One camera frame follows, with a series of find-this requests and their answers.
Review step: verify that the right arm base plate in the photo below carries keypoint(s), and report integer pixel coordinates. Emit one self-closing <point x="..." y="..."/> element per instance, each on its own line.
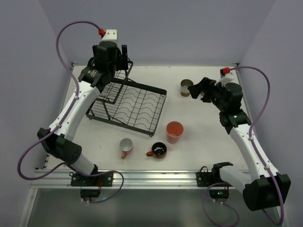
<point x="205" y="179"/>

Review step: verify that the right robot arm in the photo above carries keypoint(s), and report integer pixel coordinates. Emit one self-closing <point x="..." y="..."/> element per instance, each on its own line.
<point x="264" y="187"/>

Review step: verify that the white and brown cup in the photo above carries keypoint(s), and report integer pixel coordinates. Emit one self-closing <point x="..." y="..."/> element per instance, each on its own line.
<point x="184" y="85"/>

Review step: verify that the tall pink cup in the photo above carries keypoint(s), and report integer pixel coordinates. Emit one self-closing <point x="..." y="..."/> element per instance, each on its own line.
<point x="174" y="131"/>

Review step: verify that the black wire dish rack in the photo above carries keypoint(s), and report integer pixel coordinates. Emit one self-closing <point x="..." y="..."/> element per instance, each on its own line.
<point x="128" y="104"/>

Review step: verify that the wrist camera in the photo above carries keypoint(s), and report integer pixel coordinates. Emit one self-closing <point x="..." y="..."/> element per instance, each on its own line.
<point x="110" y="35"/>
<point x="226" y="77"/>

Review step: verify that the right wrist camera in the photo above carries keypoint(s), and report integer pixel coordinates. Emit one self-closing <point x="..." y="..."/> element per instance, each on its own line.
<point x="226" y="77"/>

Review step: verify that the right control box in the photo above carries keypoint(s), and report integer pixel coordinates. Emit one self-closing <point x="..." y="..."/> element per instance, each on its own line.
<point x="219" y="195"/>

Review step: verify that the left control box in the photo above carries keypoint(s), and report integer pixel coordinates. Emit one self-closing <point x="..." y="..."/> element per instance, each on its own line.
<point x="88" y="194"/>

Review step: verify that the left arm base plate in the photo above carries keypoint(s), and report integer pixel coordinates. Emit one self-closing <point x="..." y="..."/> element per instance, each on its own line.
<point x="104" y="180"/>

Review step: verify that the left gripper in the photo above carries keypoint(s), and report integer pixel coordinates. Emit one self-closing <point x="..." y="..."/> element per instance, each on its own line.
<point x="123" y="55"/>

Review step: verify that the aluminium mounting rail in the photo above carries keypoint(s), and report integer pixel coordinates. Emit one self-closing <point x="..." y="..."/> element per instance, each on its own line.
<point x="136" y="199"/>

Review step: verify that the control box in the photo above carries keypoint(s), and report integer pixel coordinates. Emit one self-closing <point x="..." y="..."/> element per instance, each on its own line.
<point x="219" y="195"/>
<point x="88" y="194"/>

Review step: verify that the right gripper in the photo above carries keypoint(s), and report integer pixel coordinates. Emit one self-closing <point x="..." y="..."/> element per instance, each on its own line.
<point x="205" y="87"/>

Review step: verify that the pink mug white inside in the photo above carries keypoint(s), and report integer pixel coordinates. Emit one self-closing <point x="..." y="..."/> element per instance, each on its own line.
<point x="126" y="145"/>

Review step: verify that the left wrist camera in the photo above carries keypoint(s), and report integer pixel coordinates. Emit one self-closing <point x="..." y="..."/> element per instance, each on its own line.
<point x="110" y="35"/>

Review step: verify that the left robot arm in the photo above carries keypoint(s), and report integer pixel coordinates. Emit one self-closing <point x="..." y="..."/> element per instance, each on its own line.
<point x="57" y="139"/>

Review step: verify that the red orange mug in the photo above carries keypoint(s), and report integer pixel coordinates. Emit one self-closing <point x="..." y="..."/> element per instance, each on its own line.
<point x="158" y="150"/>

